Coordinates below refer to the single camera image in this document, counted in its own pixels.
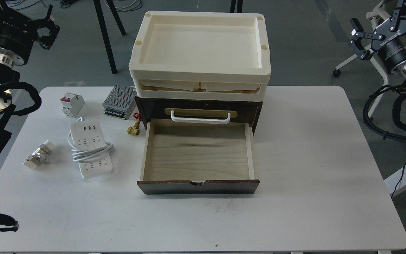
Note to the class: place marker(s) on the open wooden drawer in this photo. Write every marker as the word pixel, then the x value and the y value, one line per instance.
pixel 196 158

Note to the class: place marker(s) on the silver white metal fitting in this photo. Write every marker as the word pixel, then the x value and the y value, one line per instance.
pixel 40 155

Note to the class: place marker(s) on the white power strip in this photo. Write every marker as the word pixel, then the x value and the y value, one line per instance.
pixel 90 149

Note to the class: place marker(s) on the white drawer handle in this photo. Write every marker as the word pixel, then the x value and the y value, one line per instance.
pixel 200 120

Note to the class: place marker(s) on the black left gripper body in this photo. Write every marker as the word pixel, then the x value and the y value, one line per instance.
pixel 17 35

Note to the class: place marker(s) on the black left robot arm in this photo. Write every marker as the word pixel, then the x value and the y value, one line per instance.
pixel 9 80

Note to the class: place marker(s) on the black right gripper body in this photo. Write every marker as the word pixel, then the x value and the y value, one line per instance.
pixel 392 48

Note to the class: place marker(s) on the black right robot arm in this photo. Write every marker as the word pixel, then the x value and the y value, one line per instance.
pixel 361 43

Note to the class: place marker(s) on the metal mesh power supply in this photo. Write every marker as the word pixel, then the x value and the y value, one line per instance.
pixel 120 102

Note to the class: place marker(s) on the cream plastic tray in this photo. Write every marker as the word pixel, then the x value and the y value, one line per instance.
pixel 201 55

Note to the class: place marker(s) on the brass valve red handle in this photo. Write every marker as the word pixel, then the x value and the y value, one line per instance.
pixel 134 130

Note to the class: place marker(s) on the white red circuit breaker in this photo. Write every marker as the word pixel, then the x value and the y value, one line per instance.
pixel 72 104

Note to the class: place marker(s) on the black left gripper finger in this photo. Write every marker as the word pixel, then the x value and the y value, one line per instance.
pixel 46 41

